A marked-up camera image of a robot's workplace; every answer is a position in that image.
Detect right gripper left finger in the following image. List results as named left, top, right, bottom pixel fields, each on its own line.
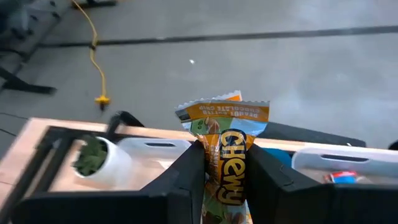
left=12, top=139, right=206, bottom=224

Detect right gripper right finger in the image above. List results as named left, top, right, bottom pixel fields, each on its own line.
left=245, top=143, right=398, bottom=224

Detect red blue granola bar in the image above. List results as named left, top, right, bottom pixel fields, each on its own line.
left=323, top=170, right=358, bottom=185

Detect orange Chewy granola bar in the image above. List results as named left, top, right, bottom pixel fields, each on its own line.
left=174, top=90, right=271, bottom=224

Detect dark plant in white pot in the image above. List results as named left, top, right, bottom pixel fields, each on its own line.
left=73, top=110, right=146, bottom=187

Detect clear plastic bin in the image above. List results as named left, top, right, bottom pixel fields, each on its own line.
left=290, top=146, right=398, bottom=187
left=116, top=136, right=193, bottom=190

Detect dark metal stand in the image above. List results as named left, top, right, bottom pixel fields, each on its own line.
left=0, top=0, right=119, bottom=96

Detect yellow cable plug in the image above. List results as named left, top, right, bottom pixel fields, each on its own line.
left=94, top=95, right=112, bottom=111

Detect long yellow extension cable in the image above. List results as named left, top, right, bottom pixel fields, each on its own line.
left=72, top=0, right=108, bottom=99

